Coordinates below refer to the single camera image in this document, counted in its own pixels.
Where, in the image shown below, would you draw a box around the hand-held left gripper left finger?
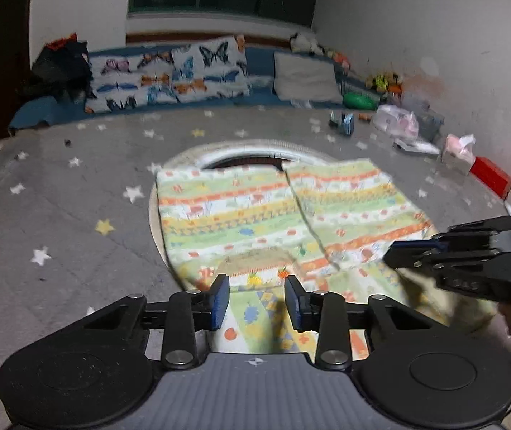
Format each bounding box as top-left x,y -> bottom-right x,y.
76,273 -> 231,371

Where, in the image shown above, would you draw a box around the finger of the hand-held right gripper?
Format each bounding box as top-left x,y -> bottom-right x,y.
383,239 -> 511,281
430,216 -> 511,247

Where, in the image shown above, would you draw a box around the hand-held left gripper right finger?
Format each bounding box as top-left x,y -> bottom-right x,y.
283,275 -> 436,371

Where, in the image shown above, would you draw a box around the patterned yellow-green children's pants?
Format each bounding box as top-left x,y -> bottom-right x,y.
154,158 -> 499,355

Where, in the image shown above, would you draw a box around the pile of black clothes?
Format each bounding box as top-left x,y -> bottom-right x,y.
23,40 -> 93,105

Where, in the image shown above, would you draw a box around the red box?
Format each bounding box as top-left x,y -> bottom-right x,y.
469,157 -> 511,199

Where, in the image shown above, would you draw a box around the pink tissue pack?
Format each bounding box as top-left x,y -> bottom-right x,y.
439,133 -> 477,176

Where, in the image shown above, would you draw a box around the white and pink pouch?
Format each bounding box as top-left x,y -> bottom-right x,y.
372,104 -> 419,139

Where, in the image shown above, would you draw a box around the round built-in induction cooker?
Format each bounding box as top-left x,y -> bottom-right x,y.
161,141 -> 338,176

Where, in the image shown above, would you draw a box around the small blue grey device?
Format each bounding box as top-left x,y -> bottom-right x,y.
330,110 -> 355,136

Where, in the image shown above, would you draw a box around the green plastic bag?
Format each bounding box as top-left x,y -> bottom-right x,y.
343,92 -> 380,112

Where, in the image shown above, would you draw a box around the grey star-print tablecloth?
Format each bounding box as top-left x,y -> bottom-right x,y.
0,107 -> 511,430

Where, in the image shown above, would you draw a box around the yellow-green toy figure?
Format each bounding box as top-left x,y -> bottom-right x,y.
367,72 -> 404,93

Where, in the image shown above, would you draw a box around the grey pillow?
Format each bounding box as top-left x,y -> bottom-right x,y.
273,51 -> 344,104

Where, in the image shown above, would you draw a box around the pink plush toy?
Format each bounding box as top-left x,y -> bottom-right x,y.
327,49 -> 351,71

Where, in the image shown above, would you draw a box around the butterfly-print cushion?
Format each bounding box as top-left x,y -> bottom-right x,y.
84,35 -> 253,114

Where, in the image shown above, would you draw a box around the black-and-white plush toy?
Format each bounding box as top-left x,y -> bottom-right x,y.
289,33 -> 328,57

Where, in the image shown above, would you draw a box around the blue sofa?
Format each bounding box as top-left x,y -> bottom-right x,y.
8,41 -> 384,136

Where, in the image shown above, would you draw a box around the red garment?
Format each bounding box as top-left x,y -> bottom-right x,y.
45,33 -> 78,51

